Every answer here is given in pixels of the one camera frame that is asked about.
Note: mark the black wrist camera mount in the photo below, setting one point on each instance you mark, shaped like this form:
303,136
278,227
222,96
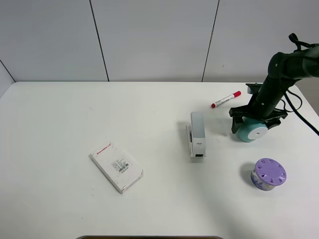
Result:
253,88

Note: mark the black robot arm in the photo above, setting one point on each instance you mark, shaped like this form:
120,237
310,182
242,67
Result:
284,71

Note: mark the white grey stapler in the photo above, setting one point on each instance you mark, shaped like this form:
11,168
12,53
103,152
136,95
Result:
196,136

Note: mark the red whiteboard marker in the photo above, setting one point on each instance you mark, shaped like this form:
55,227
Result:
225,99

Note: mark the teal pencil sharpener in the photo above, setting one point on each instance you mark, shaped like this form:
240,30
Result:
251,130

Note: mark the white cardboard box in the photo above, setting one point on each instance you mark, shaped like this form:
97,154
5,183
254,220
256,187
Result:
117,166

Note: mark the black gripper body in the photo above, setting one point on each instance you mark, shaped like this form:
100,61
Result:
262,105

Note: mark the purple lidded air freshener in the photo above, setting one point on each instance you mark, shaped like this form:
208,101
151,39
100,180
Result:
268,174

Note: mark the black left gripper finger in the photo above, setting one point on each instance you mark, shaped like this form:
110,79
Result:
237,122

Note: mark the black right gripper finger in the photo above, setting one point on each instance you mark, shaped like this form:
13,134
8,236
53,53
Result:
273,123

